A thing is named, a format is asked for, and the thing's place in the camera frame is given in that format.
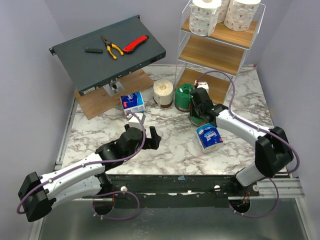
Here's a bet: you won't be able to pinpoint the blue Tempo roll left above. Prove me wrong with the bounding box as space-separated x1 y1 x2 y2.
120 91 145 115

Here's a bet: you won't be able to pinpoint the black aluminium mounting rail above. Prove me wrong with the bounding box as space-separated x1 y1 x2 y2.
39 172 306 210

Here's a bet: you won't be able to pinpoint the blue Tempo roll right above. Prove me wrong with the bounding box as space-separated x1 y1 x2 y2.
196 123 224 153

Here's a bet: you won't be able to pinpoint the green roll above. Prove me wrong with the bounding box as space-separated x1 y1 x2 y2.
188 109 214 127
174 83 195 113

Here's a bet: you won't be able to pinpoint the dark grey rack panel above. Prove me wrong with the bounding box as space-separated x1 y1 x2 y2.
49 15 166 96

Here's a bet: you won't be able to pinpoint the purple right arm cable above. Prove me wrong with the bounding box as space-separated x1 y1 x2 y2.
195 70 301 219

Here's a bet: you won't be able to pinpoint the blue tempo roll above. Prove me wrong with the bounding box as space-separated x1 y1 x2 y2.
196 123 224 153
120 91 145 115

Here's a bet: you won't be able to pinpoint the wooden base board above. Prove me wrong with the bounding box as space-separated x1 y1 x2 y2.
74 69 154 120

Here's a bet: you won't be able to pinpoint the yellow handled pliers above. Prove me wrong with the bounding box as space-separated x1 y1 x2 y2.
101 35 124 60

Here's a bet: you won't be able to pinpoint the small floral paper roll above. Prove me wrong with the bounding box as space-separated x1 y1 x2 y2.
217 0 230 23

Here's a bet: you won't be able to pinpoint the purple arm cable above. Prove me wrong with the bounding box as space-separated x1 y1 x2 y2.
16 112 147 221
195 70 301 219

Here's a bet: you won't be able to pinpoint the grey metal stand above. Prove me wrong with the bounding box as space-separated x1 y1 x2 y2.
103 80 125 97

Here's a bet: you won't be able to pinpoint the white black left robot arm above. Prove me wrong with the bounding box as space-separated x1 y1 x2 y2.
16 125 162 222

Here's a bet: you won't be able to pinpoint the short floral paper roll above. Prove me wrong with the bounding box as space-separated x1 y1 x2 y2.
189 0 222 37

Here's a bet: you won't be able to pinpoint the large floral paper roll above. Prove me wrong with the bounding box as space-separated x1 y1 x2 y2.
223 0 261 32

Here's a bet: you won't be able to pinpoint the green roll front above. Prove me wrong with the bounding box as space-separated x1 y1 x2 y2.
188 109 214 127

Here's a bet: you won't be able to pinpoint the beige brown paper roll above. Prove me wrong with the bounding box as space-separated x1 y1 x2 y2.
153 79 174 108

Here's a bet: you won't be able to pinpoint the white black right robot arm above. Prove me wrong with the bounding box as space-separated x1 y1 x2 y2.
189 87 294 196

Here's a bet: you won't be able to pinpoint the small black connector block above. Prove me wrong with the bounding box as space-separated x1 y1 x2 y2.
84 47 103 54

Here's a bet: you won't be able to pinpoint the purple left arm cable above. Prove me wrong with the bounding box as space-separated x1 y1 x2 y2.
16 112 147 221

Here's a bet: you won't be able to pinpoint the white wire wooden shelf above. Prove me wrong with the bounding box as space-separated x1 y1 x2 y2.
174 3 266 104

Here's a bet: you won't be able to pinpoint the red black utility knife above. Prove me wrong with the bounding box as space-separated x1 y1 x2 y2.
123 35 149 54

